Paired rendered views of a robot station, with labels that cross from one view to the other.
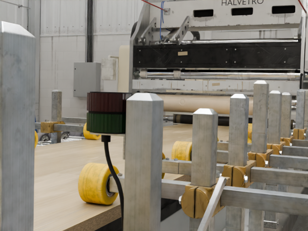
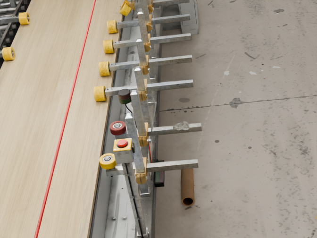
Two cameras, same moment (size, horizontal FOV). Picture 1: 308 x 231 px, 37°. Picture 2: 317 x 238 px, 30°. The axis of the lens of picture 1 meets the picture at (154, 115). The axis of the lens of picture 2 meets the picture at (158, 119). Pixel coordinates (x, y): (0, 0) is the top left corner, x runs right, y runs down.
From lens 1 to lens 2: 2.35 m
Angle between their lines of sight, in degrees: 36
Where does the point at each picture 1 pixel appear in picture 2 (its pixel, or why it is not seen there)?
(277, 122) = (146, 12)
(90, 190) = (100, 98)
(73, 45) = not seen: outside the picture
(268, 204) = (162, 88)
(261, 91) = (141, 17)
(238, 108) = (140, 45)
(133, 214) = (137, 118)
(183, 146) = (108, 45)
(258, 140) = (144, 37)
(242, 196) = (154, 88)
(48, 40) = not seen: outside the picture
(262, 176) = (153, 63)
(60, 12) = not seen: outside the picture
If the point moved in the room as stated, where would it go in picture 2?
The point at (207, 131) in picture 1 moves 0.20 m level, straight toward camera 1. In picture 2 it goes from (140, 75) to (150, 95)
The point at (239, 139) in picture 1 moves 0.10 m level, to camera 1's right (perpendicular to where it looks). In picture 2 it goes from (143, 55) to (160, 50)
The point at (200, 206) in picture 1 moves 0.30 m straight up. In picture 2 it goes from (143, 97) to (134, 46)
